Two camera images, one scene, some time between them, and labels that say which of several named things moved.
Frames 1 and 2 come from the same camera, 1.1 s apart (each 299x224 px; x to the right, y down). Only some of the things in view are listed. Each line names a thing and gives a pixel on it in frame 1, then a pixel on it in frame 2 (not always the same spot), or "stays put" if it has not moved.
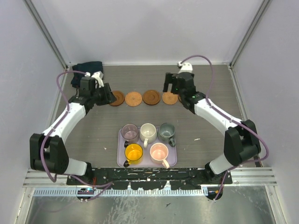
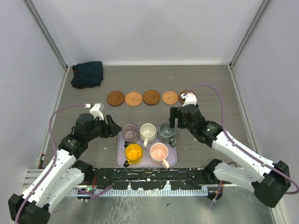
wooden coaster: x=180 y=98 stays put
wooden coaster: x=151 y=97 stays put
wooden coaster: x=120 y=98 stays put
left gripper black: x=108 y=97 to x=115 y=128
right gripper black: x=174 y=80 to x=175 y=113
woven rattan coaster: x=133 y=99 stays put
